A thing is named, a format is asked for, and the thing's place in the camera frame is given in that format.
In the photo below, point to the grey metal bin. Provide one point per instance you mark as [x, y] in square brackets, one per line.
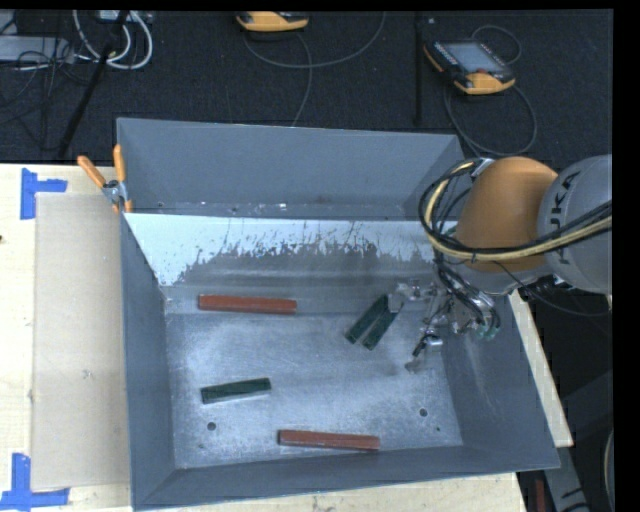
[300, 350]

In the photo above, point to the dark green flat block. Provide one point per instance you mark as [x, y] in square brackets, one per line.
[235, 390]
[372, 322]

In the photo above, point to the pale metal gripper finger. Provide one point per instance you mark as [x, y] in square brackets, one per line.
[426, 346]
[406, 292]

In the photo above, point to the pale flat board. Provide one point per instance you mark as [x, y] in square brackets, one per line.
[80, 340]

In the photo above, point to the red-brown flat block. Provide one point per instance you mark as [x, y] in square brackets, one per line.
[327, 440]
[247, 304]

